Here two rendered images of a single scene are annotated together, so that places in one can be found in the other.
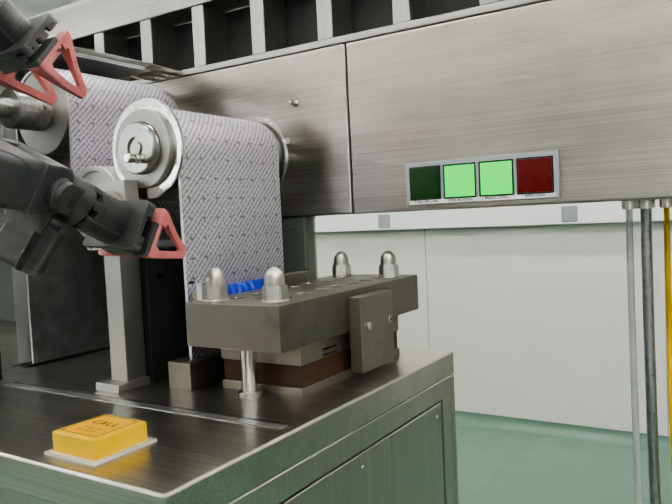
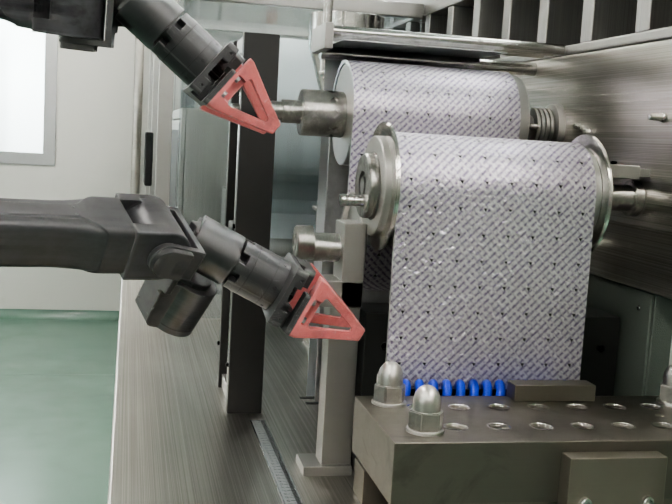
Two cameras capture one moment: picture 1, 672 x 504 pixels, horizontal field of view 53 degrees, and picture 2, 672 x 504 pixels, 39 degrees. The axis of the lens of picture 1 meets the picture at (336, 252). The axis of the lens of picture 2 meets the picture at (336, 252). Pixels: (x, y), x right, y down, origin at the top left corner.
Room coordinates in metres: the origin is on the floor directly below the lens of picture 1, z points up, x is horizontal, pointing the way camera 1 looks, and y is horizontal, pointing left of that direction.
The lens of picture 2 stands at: (0.18, -0.48, 1.30)
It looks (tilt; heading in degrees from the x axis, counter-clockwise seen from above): 7 degrees down; 45
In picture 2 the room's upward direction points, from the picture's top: 3 degrees clockwise
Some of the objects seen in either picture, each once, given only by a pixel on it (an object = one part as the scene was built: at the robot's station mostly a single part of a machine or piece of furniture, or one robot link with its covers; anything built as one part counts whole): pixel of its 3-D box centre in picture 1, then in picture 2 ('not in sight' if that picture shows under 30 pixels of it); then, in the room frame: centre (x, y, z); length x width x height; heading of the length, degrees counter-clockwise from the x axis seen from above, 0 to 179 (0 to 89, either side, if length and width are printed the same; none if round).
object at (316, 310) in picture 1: (316, 305); (557, 444); (1.04, 0.03, 1.00); 0.40 x 0.16 x 0.06; 148
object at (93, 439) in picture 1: (100, 436); not in sight; (0.71, 0.26, 0.91); 0.07 x 0.07 x 0.02; 58
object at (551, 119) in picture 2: not in sight; (532, 126); (1.38, 0.33, 1.34); 0.07 x 0.07 x 0.07; 58
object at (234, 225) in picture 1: (236, 238); (488, 317); (1.07, 0.16, 1.11); 0.23 x 0.01 x 0.18; 148
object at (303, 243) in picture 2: not in sight; (303, 242); (0.95, 0.34, 1.18); 0.04 x 0.02 x 0.04; 58
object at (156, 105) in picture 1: (146, 149); (381, 186); (1.00, 0.27, 1.25); 0.15 x 0.01 x 0.15; 58
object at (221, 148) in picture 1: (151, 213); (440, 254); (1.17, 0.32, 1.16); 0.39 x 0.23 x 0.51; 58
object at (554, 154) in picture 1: (478, 179); not in sight; (1.06, -0.23, 1.19); 0.25 x 0.01 x 0.07; 58
